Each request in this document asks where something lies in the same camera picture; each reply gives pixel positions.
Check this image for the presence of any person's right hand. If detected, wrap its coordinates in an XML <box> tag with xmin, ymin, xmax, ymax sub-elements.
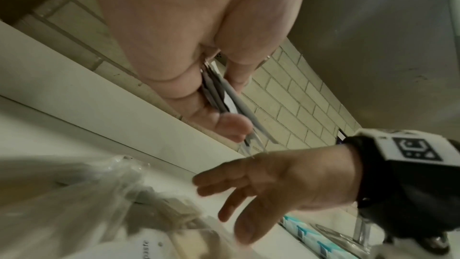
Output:
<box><xmin>192</xmin><ymin>143</ymin><xmax>363</xmax><ymax>246</ymax></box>

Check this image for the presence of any stack of white sachets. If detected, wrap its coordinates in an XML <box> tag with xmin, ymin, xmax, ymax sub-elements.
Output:
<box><xmin>199</xmin><ymin>59</ymin><xmax>279</xmax><ymax>156</ymax></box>

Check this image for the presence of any stainless steel sink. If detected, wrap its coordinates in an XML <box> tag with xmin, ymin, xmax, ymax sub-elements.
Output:
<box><xmin>312</xmin><ymin>223</ymin><xmax>375</xmax><ymax>256</ymax></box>

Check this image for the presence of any black right wristband with markers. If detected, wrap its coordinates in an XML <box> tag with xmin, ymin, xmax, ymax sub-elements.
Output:
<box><xmin>341</xmin><ymin>128</ymin><xmax>460</xmax><ymax>236</ymax></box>

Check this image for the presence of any white backsplash upstand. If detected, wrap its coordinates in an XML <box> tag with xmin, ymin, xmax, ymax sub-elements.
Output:
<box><xmin>0</xmin><ymin>20</ymin><xmax>253</xmax><ymax>204</ymax></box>

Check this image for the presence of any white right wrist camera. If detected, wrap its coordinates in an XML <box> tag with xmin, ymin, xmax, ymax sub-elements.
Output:
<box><xmin>370</xmin><ymin>229</ymin><xmax>454</xmax><ymax>259</ymax></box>

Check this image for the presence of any person's left hand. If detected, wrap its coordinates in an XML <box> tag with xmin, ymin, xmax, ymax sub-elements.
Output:
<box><xmin>86</xmin><ymin>0</ymin><xmax>311</xmax><ymax>143</ymax></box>

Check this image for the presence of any grey overhead cabinet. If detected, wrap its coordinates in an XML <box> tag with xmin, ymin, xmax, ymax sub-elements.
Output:
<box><xmin>287</xmin><ymin>0</ymin><xmax>460</xmax><ymax>139</ymax></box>

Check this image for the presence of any pile of clear plastic bags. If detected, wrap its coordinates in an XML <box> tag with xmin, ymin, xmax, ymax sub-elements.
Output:
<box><xmin>0</xmin><ymin>153</ymin><xmax>253</xmax><ymax>259</ymax></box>

